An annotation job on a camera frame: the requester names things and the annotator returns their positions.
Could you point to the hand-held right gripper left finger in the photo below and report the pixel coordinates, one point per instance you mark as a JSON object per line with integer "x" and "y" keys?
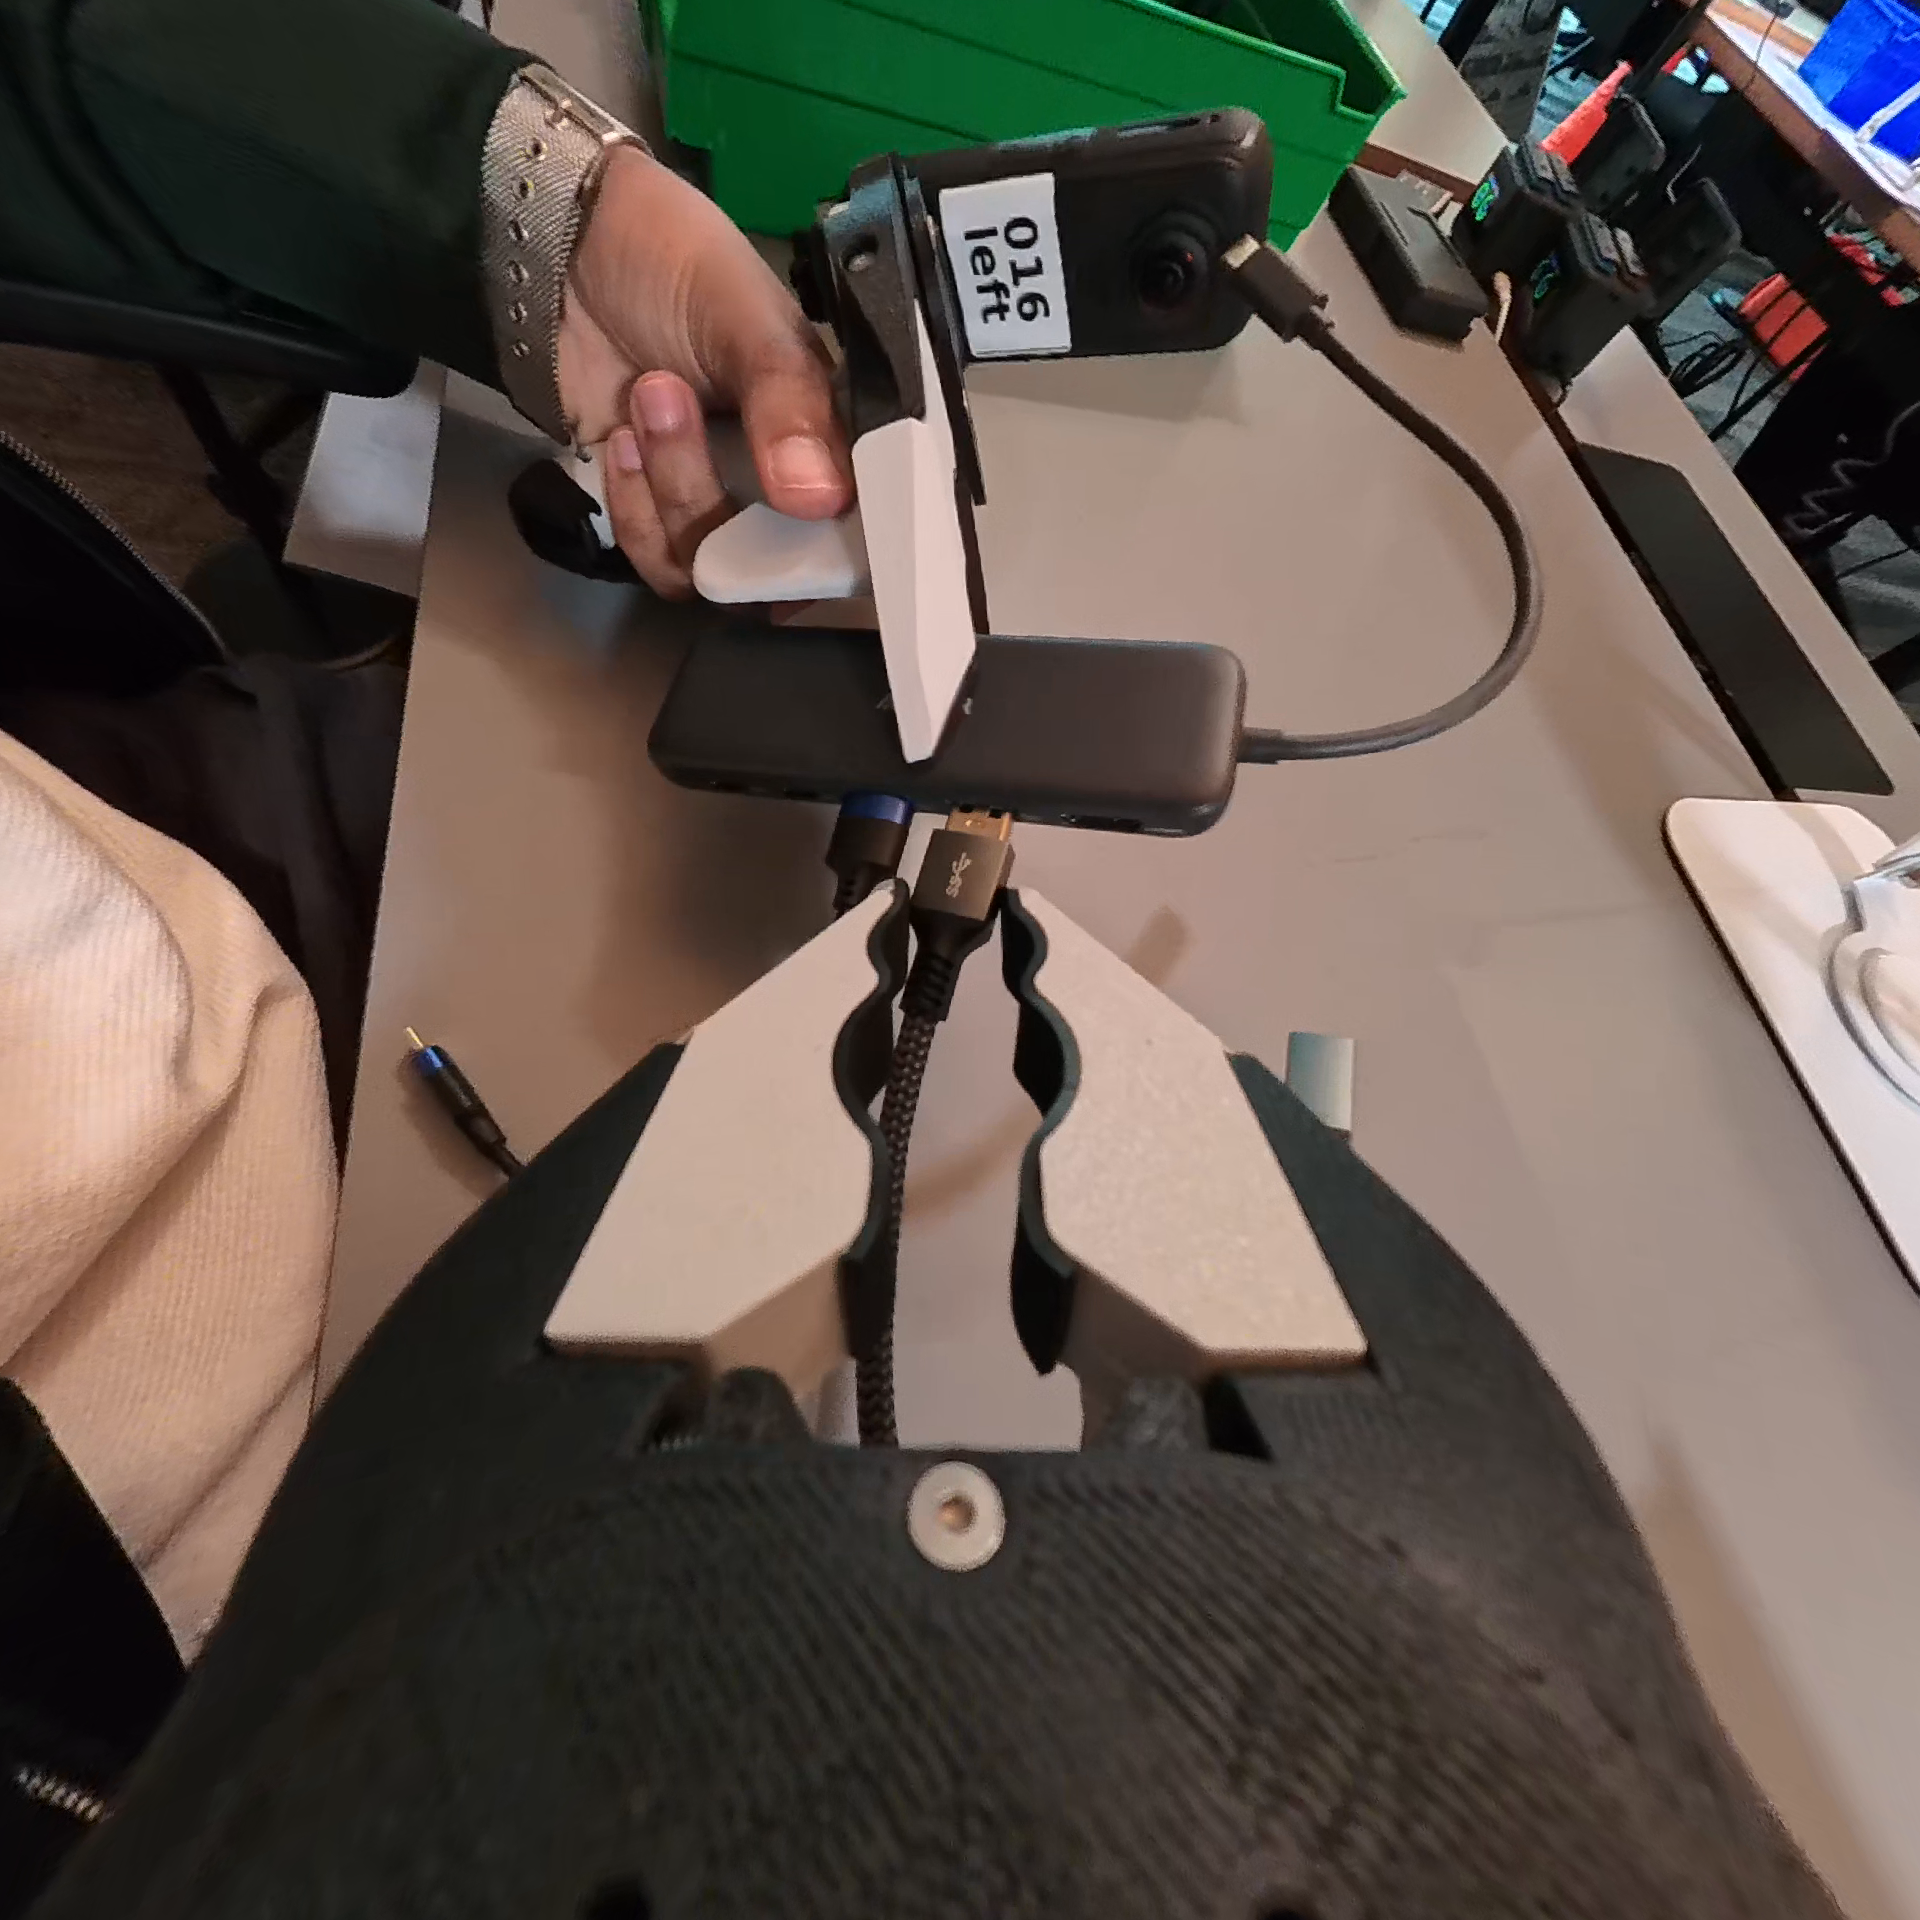
{"x": 704, "y": 1201}

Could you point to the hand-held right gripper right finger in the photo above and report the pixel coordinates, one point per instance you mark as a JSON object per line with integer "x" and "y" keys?
{"x": 1202, "y": 1201}

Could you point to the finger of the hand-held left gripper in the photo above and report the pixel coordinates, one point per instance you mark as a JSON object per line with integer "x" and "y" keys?
{"x": 923, "y": 599}

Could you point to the black USB hub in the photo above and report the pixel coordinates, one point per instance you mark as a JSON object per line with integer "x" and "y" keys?
{"x": 1080, "y": 720}

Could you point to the green plastic bin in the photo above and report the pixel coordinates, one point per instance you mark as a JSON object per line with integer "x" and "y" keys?
{"x": 974, "y": 89}

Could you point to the grey desk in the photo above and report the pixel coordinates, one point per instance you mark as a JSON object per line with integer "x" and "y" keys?
{"x": 1426, "y": 975}

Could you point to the black rectangular desk plate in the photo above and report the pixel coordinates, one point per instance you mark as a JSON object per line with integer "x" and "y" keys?
{"x": 1725, "y": 628}

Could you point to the person's left hand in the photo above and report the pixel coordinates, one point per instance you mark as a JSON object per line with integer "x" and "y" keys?
{"x": 691, "y": 316}

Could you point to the orange traffic cone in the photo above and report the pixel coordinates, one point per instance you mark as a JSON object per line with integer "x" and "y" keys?
{"x": 1582, "y": 119}

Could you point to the black battery charger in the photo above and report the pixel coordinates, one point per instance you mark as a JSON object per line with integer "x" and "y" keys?
{"x": 1590, "y": 271}

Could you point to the silver mesh wristwatch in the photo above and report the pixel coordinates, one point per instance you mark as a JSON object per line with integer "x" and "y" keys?
{"x": 525, "y": 225}

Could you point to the blue plastic bin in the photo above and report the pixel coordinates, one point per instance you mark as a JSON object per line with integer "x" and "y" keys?
{"x": 1868, "y": 52}

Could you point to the black chair armrest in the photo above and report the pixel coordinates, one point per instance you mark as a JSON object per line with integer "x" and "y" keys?
{"x": 224, "y": 338}

